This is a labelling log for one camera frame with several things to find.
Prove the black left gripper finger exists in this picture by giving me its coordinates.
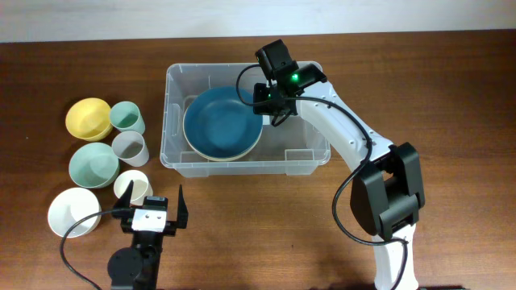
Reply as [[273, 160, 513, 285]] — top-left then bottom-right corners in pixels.
[[171, 185, 189, 229], [111, 180, 134, 219]]

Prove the white plastic bowl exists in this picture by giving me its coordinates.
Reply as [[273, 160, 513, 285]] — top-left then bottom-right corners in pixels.
[[48, 188, 102, 237]]

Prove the blue plate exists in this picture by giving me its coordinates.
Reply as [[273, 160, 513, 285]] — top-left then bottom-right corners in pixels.
[[183, 85, 264, 160]]

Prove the cream plate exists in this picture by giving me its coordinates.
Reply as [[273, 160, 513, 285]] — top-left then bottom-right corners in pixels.
[[182, 122, 263, 162]]

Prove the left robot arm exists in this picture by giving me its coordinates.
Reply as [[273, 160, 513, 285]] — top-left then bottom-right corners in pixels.
[[107, 180, 189, 289]]

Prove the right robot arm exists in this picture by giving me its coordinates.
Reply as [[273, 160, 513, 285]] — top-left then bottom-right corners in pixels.
[[253, 64, 425, 289]]

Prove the clear plastic storage container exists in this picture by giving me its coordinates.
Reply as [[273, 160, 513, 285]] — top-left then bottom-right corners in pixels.
[[160, 63, 331, 178]]

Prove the cream plastic cup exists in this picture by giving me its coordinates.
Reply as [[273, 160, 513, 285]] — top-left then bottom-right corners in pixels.
[[114, 170, 153, 205]]

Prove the mint green plastic bowl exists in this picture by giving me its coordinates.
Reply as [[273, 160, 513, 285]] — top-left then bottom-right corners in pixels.
[[69, 143, 120, 189]]

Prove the grey plastic cup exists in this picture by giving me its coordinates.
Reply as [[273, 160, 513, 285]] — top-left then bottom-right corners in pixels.
[[111, 130, 150, 167]]

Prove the mint green plastic cup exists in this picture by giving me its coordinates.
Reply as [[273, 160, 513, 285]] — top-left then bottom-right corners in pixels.
[[109, 101, 146, 135]]

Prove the yellow plastic bowl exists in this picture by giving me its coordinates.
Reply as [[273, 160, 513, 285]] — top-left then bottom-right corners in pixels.
[[65, 97, 113, 142]]

